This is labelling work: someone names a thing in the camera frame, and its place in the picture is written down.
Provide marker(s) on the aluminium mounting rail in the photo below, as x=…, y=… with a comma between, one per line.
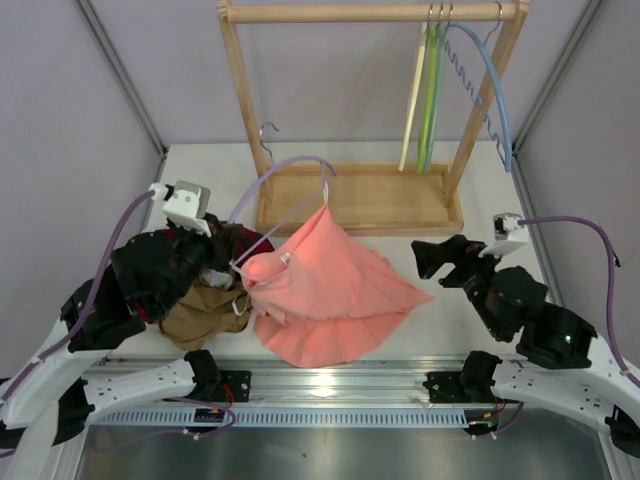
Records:
x=397, y=383

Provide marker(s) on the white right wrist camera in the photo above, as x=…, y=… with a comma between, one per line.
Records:
x=509, y=235

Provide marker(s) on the aluminium frame post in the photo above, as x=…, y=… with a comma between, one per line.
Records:
x=561, y=66
x=105, y=45

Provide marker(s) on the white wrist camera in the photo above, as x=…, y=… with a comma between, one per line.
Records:
x=509, y=235
x=184, y=204

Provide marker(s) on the left aluminium frame post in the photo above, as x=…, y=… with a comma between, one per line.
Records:
x=105, y=45

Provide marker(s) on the black hanging cable tie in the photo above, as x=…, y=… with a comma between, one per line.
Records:
x=616, y=258

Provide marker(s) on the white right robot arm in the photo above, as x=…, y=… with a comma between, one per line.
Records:
x=551, y=337

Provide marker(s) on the wooden clothes rack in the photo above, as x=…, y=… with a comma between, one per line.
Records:
x=366, y=199

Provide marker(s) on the white slotted cable duct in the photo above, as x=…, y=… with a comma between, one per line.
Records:
x=244, y=416

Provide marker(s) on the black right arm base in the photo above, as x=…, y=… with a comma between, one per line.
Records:
x=450, y=386

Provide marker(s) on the grey-green clothes hanger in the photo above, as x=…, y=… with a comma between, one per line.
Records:
x=437, y=90

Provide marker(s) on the lime green clothes hanger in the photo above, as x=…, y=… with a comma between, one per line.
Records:
x=426, y=132

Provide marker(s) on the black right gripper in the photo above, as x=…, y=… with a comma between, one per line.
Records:
x=460, y=264

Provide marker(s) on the right aluminium frame post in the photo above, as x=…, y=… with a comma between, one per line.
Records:
x=561, y=66

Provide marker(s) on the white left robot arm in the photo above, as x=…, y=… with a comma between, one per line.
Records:
x=143, y=280

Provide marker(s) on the pink skirt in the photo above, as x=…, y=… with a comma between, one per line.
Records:
x=322, y=298

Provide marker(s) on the cream clothes hanger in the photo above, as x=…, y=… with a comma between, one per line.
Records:
x=413, y=93

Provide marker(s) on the purple clothes hanger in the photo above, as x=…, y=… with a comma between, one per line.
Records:
x=216, y=278

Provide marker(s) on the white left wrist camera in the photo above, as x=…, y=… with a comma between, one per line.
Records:
x=184, y=204

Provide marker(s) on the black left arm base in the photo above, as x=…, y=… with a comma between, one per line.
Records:
x=234, y=387

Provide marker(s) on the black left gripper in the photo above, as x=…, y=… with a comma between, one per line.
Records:
x=212, y=245

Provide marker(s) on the light blue clothes hanger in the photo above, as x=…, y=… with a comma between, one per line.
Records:
x=489, y=109

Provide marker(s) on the tan brown garment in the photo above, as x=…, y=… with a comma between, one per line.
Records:
x=204, y=313

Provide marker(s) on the red plaid garment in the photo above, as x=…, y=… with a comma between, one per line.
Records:
x=249, y=244

